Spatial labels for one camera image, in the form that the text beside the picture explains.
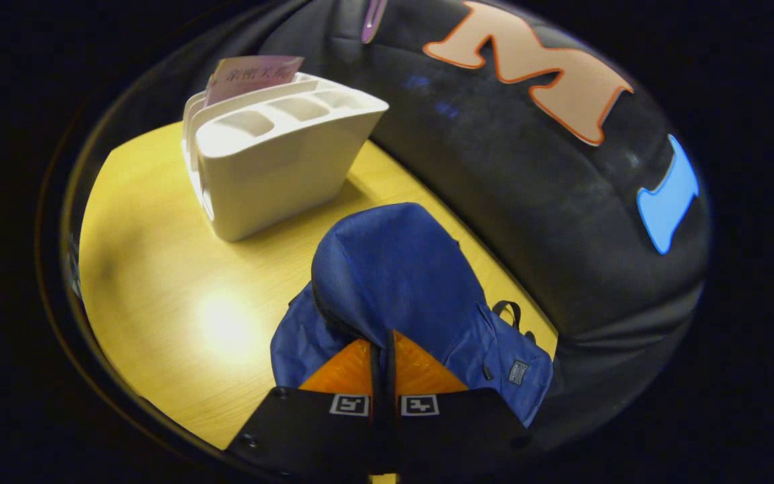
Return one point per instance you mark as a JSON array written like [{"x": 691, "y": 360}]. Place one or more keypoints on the blue schoolbag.
[{"x": 394, "y": 269}]

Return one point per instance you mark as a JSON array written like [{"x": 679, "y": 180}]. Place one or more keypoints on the pink book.
[{"x": 252, "y": 74}]

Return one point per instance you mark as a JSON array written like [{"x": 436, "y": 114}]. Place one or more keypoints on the black backdrop cloth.
[{"x": 528, "y": 202}]

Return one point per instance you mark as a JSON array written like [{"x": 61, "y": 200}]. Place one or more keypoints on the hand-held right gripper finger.
[
  {"x": 392, "y": 403},
  {"x": 377, "y": 403}
]

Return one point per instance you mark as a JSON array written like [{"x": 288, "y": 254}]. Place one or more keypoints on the white plastic bookshelf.
[{"x": 273, "y": 168}]

